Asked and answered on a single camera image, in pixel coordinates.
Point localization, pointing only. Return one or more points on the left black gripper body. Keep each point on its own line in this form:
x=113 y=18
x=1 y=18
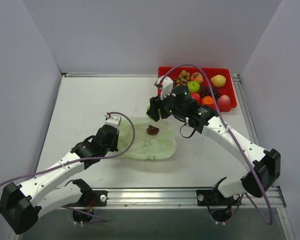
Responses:
x=114 y=139

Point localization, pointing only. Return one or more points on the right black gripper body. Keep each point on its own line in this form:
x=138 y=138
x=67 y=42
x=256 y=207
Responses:
x=154 y=109

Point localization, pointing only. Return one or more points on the red apple from bag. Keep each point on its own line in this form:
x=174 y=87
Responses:
x=196 y=96

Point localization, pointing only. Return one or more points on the orange fruit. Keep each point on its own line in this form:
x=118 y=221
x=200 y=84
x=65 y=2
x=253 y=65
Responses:
x=207 y=100

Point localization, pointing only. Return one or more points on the dark red plum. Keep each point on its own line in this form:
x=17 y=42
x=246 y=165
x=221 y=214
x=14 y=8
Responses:
x=151 y=130

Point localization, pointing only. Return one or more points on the dark red grape bunch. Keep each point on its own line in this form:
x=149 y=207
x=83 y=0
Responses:
x=205 y=92

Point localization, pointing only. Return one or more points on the pale green plastic bag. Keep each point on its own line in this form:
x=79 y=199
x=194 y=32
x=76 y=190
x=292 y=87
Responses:
x=151 y=147

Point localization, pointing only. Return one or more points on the pink peach from bag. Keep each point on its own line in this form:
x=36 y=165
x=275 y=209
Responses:
x=224 y=100

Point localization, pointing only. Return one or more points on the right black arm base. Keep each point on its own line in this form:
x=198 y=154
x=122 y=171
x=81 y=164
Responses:
x=221 y=209

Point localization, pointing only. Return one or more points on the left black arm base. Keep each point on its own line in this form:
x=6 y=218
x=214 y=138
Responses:
x=89 y=199

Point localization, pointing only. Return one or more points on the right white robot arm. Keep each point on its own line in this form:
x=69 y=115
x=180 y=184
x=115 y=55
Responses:
x=262 y=166

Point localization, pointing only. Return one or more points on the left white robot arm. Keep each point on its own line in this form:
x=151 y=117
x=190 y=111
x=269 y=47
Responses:
x=20 y=204

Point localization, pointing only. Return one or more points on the green apple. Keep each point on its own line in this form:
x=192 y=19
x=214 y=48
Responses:
x=193 y=87

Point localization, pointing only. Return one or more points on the brown longan bunch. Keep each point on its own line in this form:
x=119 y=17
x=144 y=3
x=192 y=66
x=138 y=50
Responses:
x=183 y=78

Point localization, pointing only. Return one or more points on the orange peach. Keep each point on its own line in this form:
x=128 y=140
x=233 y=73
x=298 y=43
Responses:
x=197 y=77

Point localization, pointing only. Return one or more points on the red plastic tray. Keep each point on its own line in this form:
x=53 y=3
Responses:
x=210 y=72

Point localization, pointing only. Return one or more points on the yellow lemon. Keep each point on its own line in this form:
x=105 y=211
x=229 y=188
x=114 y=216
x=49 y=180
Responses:
x=218 y=81

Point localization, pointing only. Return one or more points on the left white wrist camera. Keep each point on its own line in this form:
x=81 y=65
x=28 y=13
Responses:
x=113 y=120

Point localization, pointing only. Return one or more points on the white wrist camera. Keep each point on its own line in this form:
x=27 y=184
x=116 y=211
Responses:
x=165 y=85
x=113 y=120

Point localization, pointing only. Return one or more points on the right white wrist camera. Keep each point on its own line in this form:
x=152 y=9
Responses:
x=165 y=85

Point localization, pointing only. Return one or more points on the aluminium front rail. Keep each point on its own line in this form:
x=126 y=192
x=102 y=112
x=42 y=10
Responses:
x=146 y=198

